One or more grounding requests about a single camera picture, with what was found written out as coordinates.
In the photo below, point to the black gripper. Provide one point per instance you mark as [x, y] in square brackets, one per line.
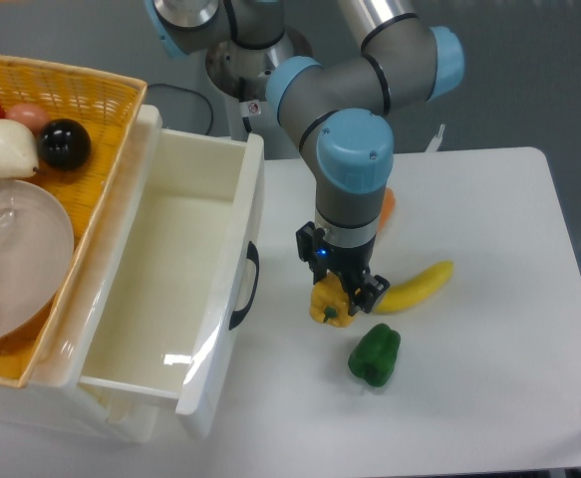
[350, 264]

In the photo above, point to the yellow bell pepper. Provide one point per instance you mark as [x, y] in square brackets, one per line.
[329, 303]

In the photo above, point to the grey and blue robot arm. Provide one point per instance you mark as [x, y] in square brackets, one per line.
[336, 117]

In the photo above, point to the green bell pepper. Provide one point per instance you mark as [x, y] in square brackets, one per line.
[374, 358]

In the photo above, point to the open upper white drawer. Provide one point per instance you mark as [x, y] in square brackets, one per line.
[164, 337]

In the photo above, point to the yellow banana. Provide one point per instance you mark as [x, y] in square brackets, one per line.
[416, 289]

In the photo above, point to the yellow woven basket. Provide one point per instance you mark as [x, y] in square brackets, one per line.
[91, 114]

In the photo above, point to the black round ball fruit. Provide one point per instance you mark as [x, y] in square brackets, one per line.
[64, 144]

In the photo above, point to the beige plate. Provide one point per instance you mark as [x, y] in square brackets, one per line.
[35, 256]

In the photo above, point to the pink peach toy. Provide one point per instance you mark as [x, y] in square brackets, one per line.
[31, 116]

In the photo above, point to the white pear toy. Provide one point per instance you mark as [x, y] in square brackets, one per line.
[18, 152]

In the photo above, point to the black drawer handle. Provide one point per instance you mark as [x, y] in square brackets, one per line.
[249, 286]

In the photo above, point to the white metal table bracket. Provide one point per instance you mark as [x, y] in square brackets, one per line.
[436, 140]

